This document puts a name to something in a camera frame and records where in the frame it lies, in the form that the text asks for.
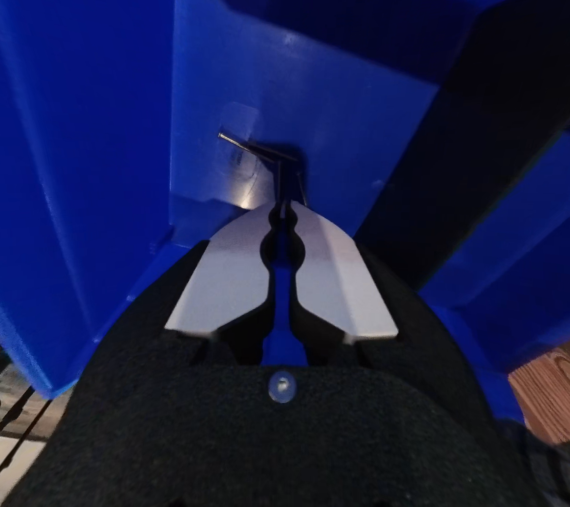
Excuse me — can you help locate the wooden post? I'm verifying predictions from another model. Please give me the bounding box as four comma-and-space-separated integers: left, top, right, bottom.
508, 342, 570, 445

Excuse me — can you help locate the blue plastic bin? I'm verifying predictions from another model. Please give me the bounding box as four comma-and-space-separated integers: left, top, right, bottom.
0, 0, 570, 423

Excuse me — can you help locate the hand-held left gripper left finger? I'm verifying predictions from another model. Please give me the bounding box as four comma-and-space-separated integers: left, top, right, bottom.
165, 202, 280, 367

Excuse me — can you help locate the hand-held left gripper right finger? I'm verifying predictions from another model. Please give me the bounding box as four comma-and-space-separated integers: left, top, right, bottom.
287, 200, 399, 367

